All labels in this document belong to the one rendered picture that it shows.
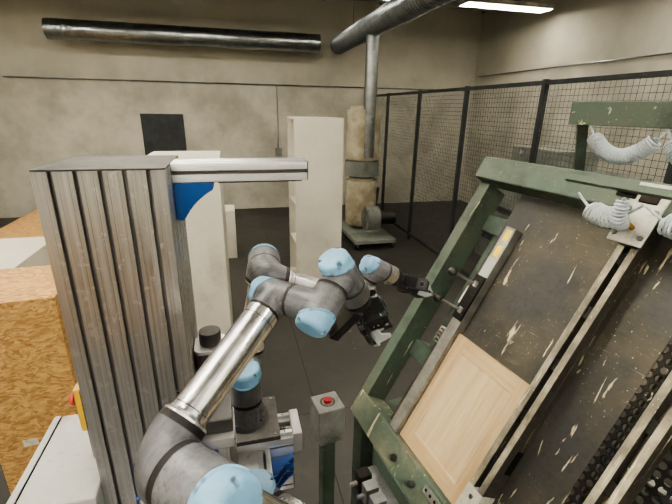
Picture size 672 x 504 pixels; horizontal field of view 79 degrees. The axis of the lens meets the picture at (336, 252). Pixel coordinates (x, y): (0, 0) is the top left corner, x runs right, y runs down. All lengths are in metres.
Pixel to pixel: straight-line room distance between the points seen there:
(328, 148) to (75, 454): 4.11
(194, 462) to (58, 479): 0.69
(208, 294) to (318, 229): 1.96
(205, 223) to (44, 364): 1.47
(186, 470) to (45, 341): 1.89
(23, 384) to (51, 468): 1.32
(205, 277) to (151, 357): 2.48
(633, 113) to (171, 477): 1.99
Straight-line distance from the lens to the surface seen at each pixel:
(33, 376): 2.69
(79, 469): 1.41
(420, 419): 1.79
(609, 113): 2.16
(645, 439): 1.37
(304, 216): 5.01
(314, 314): 0.85
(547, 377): 1.47
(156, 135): 9.27
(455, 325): 1.73
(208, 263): 3.51
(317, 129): 4.89
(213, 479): 0.74
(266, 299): 0.91
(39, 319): 2.52
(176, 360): 1.10
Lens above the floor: 2.15
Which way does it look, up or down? 19 degrees down
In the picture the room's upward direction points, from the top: 1 degrees clockwise
